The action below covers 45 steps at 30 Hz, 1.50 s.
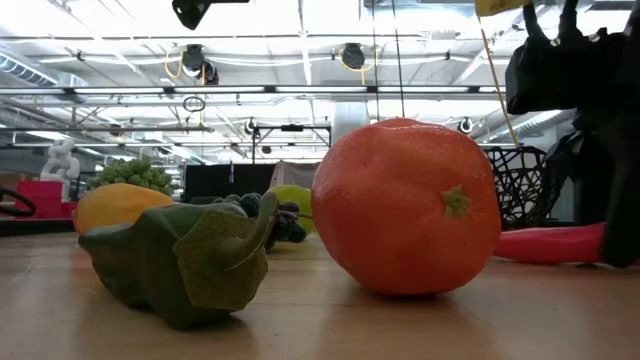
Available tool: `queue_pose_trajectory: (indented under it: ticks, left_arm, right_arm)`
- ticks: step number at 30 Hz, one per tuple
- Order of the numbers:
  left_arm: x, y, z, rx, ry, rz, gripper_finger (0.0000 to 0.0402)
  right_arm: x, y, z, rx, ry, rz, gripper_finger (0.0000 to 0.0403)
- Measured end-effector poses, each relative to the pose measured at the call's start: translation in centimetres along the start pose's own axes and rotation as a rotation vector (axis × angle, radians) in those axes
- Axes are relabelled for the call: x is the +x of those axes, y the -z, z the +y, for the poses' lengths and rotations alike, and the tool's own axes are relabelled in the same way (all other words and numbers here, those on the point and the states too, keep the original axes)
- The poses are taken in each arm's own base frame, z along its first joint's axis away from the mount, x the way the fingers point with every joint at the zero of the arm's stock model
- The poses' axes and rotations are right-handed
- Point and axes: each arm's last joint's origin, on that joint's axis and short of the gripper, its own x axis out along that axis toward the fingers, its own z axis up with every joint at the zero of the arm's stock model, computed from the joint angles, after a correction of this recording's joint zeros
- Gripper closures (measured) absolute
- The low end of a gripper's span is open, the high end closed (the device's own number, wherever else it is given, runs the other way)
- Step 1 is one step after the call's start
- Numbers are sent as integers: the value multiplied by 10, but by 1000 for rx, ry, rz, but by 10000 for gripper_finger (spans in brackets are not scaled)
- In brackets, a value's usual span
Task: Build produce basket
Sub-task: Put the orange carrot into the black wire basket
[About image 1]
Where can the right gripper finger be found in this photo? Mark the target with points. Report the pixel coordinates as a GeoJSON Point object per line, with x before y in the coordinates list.
{"type": "Point", "coordinates": [622, 200]}
{"type": "Point", "coordinates": [587, 165]}

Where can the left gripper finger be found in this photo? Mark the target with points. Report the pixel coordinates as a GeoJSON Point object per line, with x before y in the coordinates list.
{"type": "Point", "coordinates": [191, 12]}

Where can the orange carrot with green top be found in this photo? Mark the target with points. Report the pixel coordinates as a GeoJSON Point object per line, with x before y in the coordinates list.
{"type": "Point", "coordinates": [550, 244]}

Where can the orange fruit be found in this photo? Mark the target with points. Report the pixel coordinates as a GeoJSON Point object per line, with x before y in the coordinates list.
{"type": "Point", "coordinates": [400, 200]}

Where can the yellow-orange fruit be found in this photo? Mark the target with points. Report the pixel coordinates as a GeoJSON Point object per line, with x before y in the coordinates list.
{"type": "Point", "coordinates": [120, 205]}

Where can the yellow-green apple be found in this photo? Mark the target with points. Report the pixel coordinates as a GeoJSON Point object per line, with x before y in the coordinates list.
{"type": "Point", "coordinates": [298, 196]}

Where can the black grape bunch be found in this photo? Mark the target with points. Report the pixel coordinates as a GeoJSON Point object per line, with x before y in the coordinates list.
{"type": "Point", "coordinates": [290, 230]}

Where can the green cucumber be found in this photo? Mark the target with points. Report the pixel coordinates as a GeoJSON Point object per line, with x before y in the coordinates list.
{"type": "Point", "coordinates": [150, 250]}

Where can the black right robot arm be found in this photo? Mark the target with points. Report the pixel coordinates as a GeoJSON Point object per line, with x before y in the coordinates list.
{"type": "Point", "coordinates": [634, 25]}

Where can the yellow tag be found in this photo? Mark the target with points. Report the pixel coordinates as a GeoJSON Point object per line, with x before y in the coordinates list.
{"type": "Point", "coordinates": [500, 6]}

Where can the black curtain panel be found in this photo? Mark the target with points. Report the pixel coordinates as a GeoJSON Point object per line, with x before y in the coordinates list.
{"type": "Point", "coordinates": [215, 180]}

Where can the green grape bunch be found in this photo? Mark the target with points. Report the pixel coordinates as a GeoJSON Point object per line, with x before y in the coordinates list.
{"type": "Point", "coordinates": [132, 175]}

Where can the white robot figure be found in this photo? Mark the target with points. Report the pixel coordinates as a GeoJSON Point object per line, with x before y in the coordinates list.
{"type": "Point", "coordinates": [61, 160]}

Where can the red storage boxes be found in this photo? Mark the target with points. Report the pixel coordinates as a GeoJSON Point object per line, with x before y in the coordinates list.
{"type": "Point", "coordinates": [42, 200]}

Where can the black gantry frame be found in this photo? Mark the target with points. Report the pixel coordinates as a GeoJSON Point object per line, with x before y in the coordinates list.
{"type": "Point", "coordinates": [292, 128]}

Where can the black aluminium table frame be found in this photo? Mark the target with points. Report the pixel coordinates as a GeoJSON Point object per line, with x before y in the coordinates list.
{"type": "Point", "coordinates": [35, 226]}

